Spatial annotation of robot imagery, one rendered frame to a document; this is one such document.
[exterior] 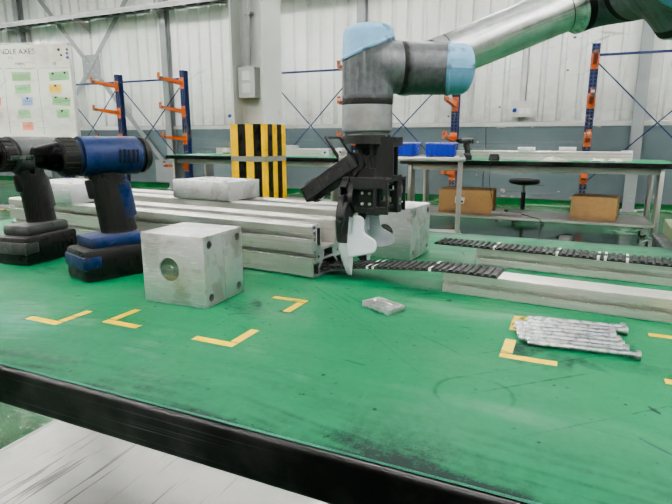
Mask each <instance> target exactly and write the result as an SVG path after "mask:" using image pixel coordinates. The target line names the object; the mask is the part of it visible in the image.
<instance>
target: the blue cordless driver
mask: <svg viewBox="0 0 672 504"><path fill-rule="evenodd" d="M20 160H30V161H31V164H32V166H33V167H34V168H39V169H44V170H50V171H55V172H57V173H58V174H59V176H60V175H61V176H76V175H79V176H88V178H89V179H88V180H85V181H84V183H85V187H86V191H87V194H88V198H89V199H93V200H94V204H95V208H96V213H97V217H98V221H99V226H100V230H101V231H95V232H87V233H80V234H78V235H77V243H78V244H76V245H70V246H68V247H67V251H66V252H65V261H66V264H68V268H69V273H70V275H72V276H74V277H76V278H78V279H81V280H83V281H85V282H89V283H90V282H95V281H100V280H105V279H111V278H116V277H121V276H127V275H132V274H137V273H142V272H143V260H142V248H141V235H140V232H142V230H137V224H136V220H135V217H134V216H136V214H137V209H136V205H135V201H134V197H133V192H132V188H131V184H130V181H127V179H124V176H123V174H138V173H139V172H141V173H142V172H147V171H148V170H149V168H150V167H151V165H152V161H153V153H152V149H151V146H150V144H149V143H148V142H147V140H146V139H145V138H143V137H137V138H136V137H134V136H76V137H74V138H72V137H57V138H55V140H54V141H53V142H52V143H48V144H44V145H40V146H36V147H32V148H31V149H30V154H29V155H11V161H20Z"/></svg>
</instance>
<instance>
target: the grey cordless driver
mask: <svg viewBox="0 0 672 504"><path fill-rule="evenodd" d="M55 138H56V137H36V136H5V137H0V172H13V173H14V174H15V175H14V176H13V177H12V178H13V181H14V185H15V189H16V192H20V196H21V201H22V205H23V209H24V213H25V217H26V221H22V222H16V223H10V224H6V225H4V226H3V231H4V234H3V235H0V263H6V264H17V265H28V266H29V265H33V264H36V263H40V262H44V261H48V260H51V259H55V258H59V257H62V256H65V252H66V251H67V247H68V246H70V245H76V244H77V236H76V230H75V229H74V228H70V227H68V221H67V220H66V219H58V218H57V216H56V213H55V209H54V207H55V205H56V202H55V198H54V194H53V190H52V186H51V182H50V177H49V176H47V175H46V174H45V172H44V169H39V168H34V167H33V166H32V164H31V161H30V160H20V161H11V155H29V154H30V149H31V148H32V147H36V146H40V145H44V144H48V143H52V142H53V141H54V140H55Z"/></svg>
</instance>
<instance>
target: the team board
mask: <svg viewBox="0 0 672 504"><path fill-rule="evenodd" d="M5 136H36V137H56V138H57V137H72V138H74V137H76V136H81V130H80V120H79V110H78V100H77V90H76V80H75V70H74V60H73V50H72V43H70V42H39V43H0V137H5Z"/></svg>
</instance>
